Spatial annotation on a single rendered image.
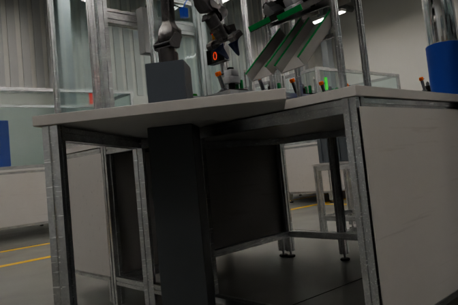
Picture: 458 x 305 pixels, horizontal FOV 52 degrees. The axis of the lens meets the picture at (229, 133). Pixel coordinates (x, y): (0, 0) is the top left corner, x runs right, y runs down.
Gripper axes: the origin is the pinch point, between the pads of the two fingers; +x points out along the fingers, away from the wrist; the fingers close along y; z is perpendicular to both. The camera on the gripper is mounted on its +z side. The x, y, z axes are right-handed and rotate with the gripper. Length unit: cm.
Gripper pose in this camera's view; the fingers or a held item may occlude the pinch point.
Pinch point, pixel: (230, 50)
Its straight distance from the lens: 208.1
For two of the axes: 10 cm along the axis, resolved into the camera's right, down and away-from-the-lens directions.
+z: 5.4, -5.9, 6.0
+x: 5.0, 8.0, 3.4
